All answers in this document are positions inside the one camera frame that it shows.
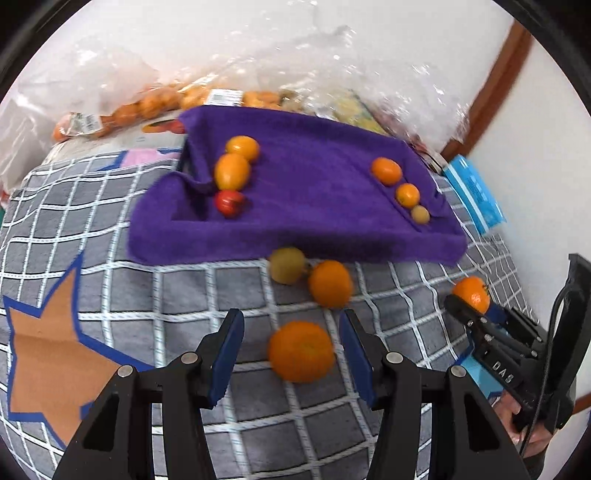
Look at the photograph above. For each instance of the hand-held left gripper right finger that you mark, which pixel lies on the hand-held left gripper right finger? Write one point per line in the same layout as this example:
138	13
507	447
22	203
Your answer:
358	364

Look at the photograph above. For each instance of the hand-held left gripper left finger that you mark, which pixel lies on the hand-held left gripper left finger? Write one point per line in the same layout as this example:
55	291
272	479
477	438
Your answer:
228	360

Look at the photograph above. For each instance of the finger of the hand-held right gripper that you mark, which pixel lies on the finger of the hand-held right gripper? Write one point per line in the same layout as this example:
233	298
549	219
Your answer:
517	330
468	318

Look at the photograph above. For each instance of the mandarin orange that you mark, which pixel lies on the mandarin orange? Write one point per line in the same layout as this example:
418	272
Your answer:
242	147
387	170
471	290
302	350
330	282

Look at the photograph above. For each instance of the person's right hand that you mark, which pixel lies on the person's right hand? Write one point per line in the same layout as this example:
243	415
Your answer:
510	410

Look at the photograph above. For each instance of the yellow-green round fruit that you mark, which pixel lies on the yellow-green round fruit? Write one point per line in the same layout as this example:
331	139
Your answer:
286	265

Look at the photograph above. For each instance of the grey checked blanket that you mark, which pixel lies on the grey checked blanket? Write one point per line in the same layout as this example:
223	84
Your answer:
138	295

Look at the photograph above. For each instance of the small yellow-green fruit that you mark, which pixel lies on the small yellow-green fruit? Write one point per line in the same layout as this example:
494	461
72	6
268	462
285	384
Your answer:
420	214

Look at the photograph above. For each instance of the blue tissue pack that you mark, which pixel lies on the blue tissue pack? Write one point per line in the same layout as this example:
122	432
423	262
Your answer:
475	194

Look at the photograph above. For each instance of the small orange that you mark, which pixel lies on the small orange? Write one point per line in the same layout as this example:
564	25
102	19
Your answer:
408	194

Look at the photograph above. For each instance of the red tomato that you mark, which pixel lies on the red tomato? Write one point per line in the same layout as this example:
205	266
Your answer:
229	202

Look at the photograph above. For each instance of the purple towel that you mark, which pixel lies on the purple towel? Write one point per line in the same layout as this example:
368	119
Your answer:
314	184

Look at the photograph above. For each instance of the yellow-orange oval fruit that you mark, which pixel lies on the yellow-orange oval fruit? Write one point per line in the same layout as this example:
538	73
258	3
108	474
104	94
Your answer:
232	171

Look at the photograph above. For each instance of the yellow package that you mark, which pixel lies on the yellow package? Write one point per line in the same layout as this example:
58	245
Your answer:
351	110

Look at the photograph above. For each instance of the bag of small oranges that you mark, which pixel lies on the bag of small oranges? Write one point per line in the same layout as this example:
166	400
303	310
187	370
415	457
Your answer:
76	125
152	104

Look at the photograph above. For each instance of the large clear plastic bag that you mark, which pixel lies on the large clear plastic bag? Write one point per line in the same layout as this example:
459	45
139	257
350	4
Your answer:
369	60

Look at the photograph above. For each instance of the white plastic bag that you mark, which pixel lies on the white plastic bag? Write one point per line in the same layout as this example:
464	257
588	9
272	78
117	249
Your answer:
69	78

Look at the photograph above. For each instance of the wooden door frame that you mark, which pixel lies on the wooden door frame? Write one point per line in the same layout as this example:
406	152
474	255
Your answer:
501	78

